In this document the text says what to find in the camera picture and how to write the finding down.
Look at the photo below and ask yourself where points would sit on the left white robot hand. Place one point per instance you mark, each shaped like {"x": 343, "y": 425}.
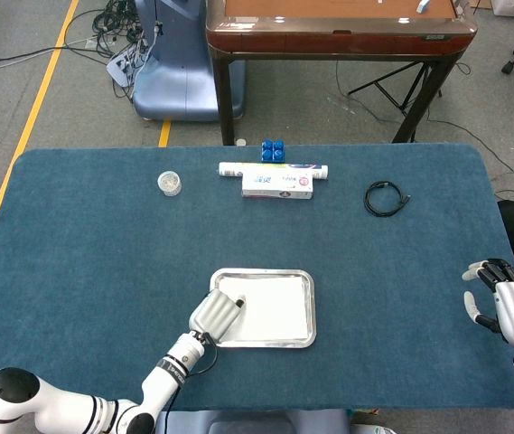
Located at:
{"x": 216, "y": 316}

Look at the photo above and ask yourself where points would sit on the clear round toothpick jar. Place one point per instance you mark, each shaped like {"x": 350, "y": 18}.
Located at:
{"x": 170, "y": 183}

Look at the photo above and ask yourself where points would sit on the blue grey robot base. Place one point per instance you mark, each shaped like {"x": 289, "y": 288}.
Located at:
{"x": 175, "y": 81}

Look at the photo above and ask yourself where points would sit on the black tripod stand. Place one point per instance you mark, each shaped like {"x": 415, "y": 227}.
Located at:
{"x": 383, "y": 78}

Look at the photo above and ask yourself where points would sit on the brown mahjong table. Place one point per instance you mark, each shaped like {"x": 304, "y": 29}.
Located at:
{"x": 329, "y": 43}

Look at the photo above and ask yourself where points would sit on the blue bottle pack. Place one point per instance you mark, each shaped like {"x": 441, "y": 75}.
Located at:
{"x": 273, "y": 151}

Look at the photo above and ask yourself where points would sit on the grey blue robot torso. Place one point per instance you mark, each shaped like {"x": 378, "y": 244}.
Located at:
{"x": 252, "y": 422}

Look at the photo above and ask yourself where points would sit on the white paper sheet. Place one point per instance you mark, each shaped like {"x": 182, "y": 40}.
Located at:
{"x": 274, "y": 312}

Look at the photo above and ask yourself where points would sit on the small white cap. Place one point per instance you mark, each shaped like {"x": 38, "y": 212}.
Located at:
{"x": 240, "y": 142}

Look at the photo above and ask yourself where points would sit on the white rolled bag tube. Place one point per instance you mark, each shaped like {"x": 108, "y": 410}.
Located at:
{"x": 231, "y": 169}

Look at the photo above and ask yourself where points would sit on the shiny metal tray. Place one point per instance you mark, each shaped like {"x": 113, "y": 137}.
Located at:
{"x": 274, "y": 343}

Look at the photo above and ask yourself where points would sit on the grey power strip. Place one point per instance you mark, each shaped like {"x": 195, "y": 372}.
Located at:
{"x": 123, "y": 65}

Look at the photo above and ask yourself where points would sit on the white toothpaste box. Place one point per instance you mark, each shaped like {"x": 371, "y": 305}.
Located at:
{"x": 274, "y": 186}

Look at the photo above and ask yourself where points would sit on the blue felt table cloth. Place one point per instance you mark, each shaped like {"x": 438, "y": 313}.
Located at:
{"x": 103, "y": 226}

